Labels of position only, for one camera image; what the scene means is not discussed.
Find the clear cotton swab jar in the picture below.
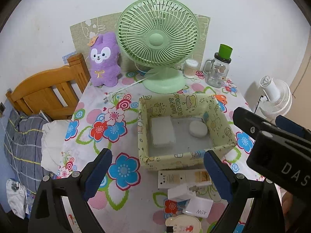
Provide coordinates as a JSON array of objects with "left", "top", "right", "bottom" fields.
[{"left": 183, "top": 59, "right": 200, "bottom": 78}]

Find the white clip fan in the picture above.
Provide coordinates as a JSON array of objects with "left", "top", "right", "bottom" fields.
[{"left": 253, "top": 76, "right": 293, "bottom": 124}]

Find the glass mug with green lid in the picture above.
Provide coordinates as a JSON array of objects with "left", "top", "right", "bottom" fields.
[{"left": 203, "top": 44, "right": 233, "bottom": 88}]

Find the green table fan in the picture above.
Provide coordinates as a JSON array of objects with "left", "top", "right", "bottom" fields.
[{"left": 116, "top": 0, "right": 202, "bottom": 94}]

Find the white rectangular box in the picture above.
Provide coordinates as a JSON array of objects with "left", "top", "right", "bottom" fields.
[{"left": 150, "top": 117, "right": 176, "bottom": 148}]

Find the blue paper piece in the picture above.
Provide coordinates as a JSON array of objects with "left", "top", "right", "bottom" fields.
[{"left": 62, "top": 51, "right": 77, "bottom": 62}]

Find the cream round case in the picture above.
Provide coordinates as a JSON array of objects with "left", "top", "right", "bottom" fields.
[{"left": 165, "top": 214, "right": 203, "bottom": 233}]

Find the purple plush toy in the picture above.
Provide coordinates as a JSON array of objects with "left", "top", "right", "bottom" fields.
[{"left": 87, "top": 31, "right": 122, "bottom": 87}]

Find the yellow printed storage box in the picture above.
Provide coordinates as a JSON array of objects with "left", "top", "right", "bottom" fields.
[{"left": 137, "top": 93, "right": 237, "bottom": 171}]

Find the floral tablecloth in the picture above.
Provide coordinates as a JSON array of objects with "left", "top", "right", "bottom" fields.
[{"left": 55, "top": 70, "right": 285, "bottom": 233}]

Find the white round case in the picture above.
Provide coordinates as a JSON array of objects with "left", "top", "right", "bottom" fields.
[{"left": 189, "top": 121, "right": 208, "bottom": 138}]

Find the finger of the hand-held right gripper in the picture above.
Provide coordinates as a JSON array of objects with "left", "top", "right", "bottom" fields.
[
  {"left": 233, "top": 107, "right": 277, "bottom": 140},
  {"left": 276, "top": 115, "right": 311, "bottom": 139}
]

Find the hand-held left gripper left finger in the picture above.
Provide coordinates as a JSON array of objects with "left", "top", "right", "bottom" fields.
[{"left": 27, "top": 148, "right": 113, "bottom": 233}]

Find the white pillow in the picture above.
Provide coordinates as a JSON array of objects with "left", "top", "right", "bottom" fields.
[{"left": 41, "top": 119, "right": 72, "bottom": 173}]

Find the wooden chair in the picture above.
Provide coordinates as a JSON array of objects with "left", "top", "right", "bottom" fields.
[{"left": 5, "top": 53, "right": 91, "bottom": 120}]

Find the white plastic bag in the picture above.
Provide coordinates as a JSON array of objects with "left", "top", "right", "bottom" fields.
[{"left": 6, "top": 178, "right": 28, "bottom": 220}]

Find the white charger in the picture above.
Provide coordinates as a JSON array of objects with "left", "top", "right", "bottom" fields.
[{"left": 182, "top": 196, "right": 213, "bottom": 219}]

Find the small white box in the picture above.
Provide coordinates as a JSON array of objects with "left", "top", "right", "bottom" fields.
[{"left": 168, "top": 186, "right": 197, "bottom": 201}]

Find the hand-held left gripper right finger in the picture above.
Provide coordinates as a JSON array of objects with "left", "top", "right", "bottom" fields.
[{"left": 204, "top": 150, "right": 286, "bottom": 233}]

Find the grey plaid pillow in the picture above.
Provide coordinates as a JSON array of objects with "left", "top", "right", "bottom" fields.
[{"left": 3, "top": 108, "right": 52, "bottom": 195}]

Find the white fan cable with plug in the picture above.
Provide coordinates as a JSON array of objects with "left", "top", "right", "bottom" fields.
[{"left": 103, "top": 76, "right": 149, "bottom": 103}]

